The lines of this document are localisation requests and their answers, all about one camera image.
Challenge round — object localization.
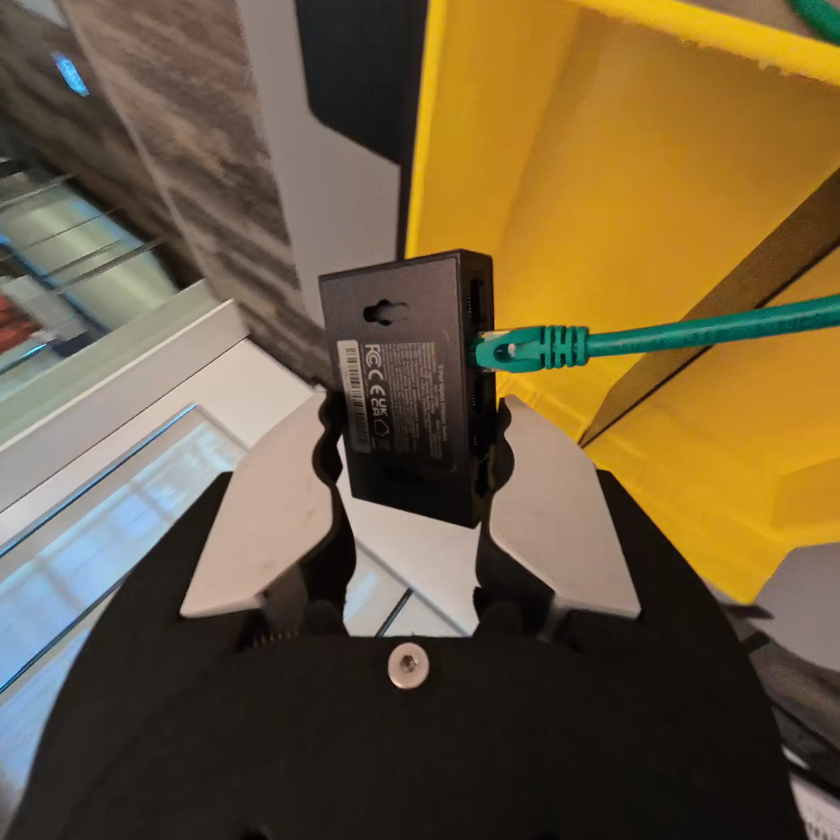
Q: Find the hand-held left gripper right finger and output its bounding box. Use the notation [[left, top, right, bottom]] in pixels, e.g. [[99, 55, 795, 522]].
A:
[[474, 395, 642, 619]]

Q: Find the black network switch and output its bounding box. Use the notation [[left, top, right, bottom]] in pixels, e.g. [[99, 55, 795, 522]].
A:
[[318, 248, 496, 529]]

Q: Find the green ethernet cable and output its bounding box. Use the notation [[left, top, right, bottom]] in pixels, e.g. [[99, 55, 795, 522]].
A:
[[474, 0, 840, 375]]

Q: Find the yellow plastic bin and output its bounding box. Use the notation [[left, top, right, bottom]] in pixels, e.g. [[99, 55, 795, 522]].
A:
[[403, 0, 840, 605]]

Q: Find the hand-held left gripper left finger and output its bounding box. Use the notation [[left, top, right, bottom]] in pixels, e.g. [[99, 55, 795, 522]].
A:
[[179, 392, 355, 619]]

